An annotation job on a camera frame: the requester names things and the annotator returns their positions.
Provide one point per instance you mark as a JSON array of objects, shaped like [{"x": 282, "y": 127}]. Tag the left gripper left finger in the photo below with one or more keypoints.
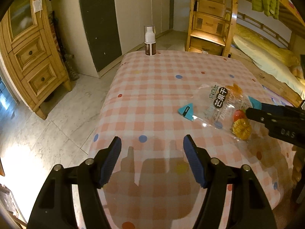
[{"x": 55, "y": 203}]

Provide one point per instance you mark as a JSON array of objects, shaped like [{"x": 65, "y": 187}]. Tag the clear dried mango bag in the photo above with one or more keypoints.
[{"x": 224, "y": 107}]

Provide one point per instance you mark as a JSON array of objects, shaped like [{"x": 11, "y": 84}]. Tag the yellow blanket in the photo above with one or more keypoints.
[{"x": 286, "y": 56}]

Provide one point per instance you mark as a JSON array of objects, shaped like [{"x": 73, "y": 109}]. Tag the wooden bunk bed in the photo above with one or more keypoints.
[{"x": 286, "y": 32}]

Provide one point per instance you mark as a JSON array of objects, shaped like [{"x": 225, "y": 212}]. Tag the teal triangular wrapper piece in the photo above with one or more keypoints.
[{"x": 187, "y": 111}]

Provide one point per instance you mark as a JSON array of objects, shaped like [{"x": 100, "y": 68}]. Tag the pink checkered cushion table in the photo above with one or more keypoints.
[{"x": 152, "y": 185}]

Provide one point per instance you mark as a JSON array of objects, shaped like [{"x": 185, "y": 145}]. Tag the wooden stair drawers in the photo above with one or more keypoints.
[{"x": 211, "y": 26}]

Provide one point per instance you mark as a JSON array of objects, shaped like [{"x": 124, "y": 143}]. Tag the spray bottle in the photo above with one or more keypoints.
[{"x": 150, "y": 40}]

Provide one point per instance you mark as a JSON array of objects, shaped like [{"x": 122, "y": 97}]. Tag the wooden cabinet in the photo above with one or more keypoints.
[{"x": 31, "y": 58}]

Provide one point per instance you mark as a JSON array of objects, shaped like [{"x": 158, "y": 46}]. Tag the white wardrobe with holes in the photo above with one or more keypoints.
[{"x": 116, "y": 27}]

